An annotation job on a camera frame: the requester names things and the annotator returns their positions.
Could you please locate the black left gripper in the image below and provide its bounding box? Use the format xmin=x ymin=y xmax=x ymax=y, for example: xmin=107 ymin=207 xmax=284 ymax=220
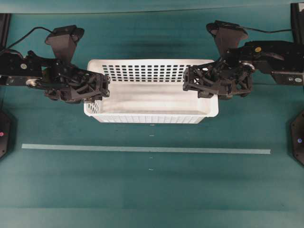
xmin=42 ymin=59 xmax=110 ymax=104

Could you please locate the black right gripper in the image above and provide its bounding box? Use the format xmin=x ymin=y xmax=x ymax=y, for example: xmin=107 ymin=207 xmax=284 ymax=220
xmin=183 ymin=48 xmax=255 ymax=100

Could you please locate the white perforated plastic basket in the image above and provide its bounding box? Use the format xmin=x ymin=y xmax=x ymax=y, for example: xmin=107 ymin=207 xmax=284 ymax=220
xmin=84 ymin=59 xmax=219 ymax=124

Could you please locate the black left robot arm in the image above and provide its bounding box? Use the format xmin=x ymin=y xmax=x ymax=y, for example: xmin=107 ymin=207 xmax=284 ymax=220
xmin=0 ymin=49 xmax=110 ymax=104

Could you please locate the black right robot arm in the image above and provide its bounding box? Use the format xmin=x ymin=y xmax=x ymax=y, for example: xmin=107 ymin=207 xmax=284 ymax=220
xmin=183 ymin=41 xmax=304 ymax=99

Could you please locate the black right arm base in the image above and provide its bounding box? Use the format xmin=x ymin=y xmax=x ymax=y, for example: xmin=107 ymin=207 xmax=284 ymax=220
xmin=290 ymin=111 xmax=304 ymax=166

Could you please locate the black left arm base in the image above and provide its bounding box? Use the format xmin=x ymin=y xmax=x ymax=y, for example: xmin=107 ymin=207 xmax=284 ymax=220
xmin=0 ymin=110 xmax=18 ymax=160

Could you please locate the pale tape strip on table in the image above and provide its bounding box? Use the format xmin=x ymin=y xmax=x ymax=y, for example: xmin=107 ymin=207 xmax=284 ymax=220
xmin=21 ymin=143 xmax=271 ymax=155

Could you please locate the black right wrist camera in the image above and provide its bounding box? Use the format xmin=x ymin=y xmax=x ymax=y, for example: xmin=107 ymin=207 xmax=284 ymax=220
xmin=206 ymin=20 xmax=248 ymax=57

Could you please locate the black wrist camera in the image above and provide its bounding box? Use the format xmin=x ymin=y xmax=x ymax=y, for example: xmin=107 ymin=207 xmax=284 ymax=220
xmin=206 ymin=20 xmax=248 ymax=57
xmin=45 ymin=25 xmax=85 ymax=64

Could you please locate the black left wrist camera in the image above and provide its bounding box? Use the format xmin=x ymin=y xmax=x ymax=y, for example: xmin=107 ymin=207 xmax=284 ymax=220
xmin=45 ymin=25 xmax=85 ymax=64

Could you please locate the black right camera cable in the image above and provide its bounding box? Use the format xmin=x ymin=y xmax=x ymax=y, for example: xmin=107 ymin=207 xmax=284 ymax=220
xmin=237 ymin=26 xmax=293 ymax=34

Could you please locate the black camera cable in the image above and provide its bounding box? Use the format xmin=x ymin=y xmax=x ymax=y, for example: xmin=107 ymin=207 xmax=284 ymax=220
xmin=8 ymin=27 xmax=55 ymax=48
xmin=237 ymin=26 xmax=293 ymax=34

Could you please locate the black left camera cable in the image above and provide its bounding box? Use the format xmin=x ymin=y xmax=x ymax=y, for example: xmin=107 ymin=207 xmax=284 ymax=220
xmin=8 ymin=27 xmax=55 ymax=48

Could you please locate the black left frame post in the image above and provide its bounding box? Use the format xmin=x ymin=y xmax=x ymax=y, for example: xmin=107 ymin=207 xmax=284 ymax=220
xmin=0 ymin=13 xmax=12 ymax=50

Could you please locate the black frame post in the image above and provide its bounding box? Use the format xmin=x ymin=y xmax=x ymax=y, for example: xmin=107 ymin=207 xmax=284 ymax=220
xmin=0 ymin=13 xmax=12 ymax=50
xmin=291 ymin=2 xmax=304 ymax=45

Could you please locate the black right frame post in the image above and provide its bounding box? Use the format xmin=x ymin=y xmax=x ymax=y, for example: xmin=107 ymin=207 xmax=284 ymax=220
xmin=291 ymin=2 xmax=304 ymax=45

